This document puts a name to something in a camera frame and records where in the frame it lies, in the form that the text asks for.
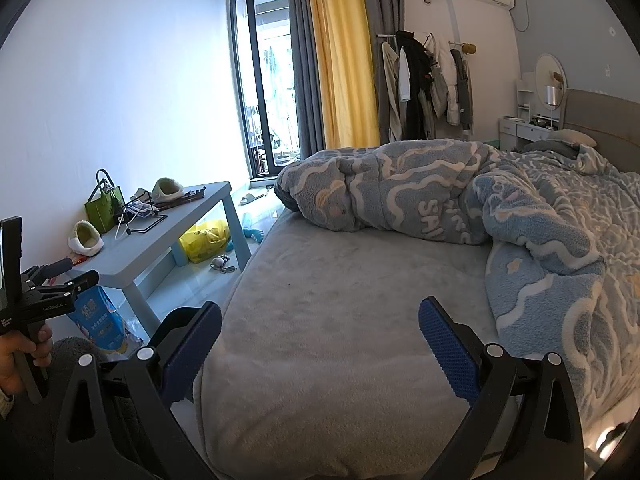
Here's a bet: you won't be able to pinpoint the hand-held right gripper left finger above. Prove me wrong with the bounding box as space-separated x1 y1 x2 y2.
52 302 224 480

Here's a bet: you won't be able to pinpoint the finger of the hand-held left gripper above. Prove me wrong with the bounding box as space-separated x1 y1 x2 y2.
22 258 75 289
29 269 101 307

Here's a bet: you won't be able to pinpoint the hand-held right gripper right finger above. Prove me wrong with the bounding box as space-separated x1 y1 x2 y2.
418 296 584 480

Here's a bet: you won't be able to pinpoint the person's left hand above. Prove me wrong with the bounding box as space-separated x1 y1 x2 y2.
0 324 54 397

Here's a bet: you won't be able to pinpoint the blue printed bag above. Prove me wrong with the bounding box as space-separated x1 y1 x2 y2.
67 284 127 357

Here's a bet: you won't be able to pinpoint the cream fleece slipper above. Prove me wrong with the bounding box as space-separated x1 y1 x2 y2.
151 177 185 205
68 219 105 257

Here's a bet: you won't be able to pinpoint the green tote bag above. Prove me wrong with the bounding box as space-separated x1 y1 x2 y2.
84 169 126 234

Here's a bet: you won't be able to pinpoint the light blue table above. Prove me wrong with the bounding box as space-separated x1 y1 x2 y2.
64 181 252 342

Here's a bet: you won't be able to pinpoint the yellow and teal toy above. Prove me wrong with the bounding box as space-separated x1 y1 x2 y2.
178 219 232 265

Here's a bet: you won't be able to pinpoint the bed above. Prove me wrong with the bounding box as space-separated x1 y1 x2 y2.
192 87 640 480

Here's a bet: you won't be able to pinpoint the dark wooden sticks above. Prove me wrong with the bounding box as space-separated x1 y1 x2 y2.
167 187 207 207

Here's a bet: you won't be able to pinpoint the blue patterned fleece blanket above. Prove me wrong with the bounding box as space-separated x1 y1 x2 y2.
273 138 640 437

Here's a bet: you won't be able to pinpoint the white dressing table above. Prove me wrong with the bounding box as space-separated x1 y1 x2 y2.
498 77 566 152

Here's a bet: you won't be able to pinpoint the grey pillow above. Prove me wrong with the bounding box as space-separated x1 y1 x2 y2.
547 128 599 149

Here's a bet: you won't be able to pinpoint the black coat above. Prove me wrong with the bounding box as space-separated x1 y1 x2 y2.
394 29 434 142

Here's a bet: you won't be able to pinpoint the white jacket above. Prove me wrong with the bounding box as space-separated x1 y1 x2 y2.
427 34 461 127

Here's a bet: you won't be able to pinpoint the grey garment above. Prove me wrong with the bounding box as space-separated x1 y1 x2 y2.
449 48 474 134

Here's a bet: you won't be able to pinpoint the beige coat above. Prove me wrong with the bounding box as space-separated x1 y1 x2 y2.
378 39 401 144

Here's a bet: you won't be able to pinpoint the glass balcony door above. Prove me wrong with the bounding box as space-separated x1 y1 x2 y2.
227 0 301 182

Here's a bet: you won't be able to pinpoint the white shirt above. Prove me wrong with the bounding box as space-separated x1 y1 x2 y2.
397 47 412 104

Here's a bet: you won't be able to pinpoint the round mirror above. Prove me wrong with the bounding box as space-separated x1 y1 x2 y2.
534 53 567 112

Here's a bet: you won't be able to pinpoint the grey curtain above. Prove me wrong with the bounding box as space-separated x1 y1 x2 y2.
284 0 326 162
357 0 406 144

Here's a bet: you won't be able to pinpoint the yellow curtain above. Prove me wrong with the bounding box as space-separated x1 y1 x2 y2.
304 0 381 152

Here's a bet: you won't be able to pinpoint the clothes rack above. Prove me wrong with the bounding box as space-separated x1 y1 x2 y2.
377 29 476 144

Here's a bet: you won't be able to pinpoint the black wire stand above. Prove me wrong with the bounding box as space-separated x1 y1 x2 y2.
119 199 169 236

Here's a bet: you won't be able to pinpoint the air conditioner power cable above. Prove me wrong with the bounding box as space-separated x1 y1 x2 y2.
512 0 532 34

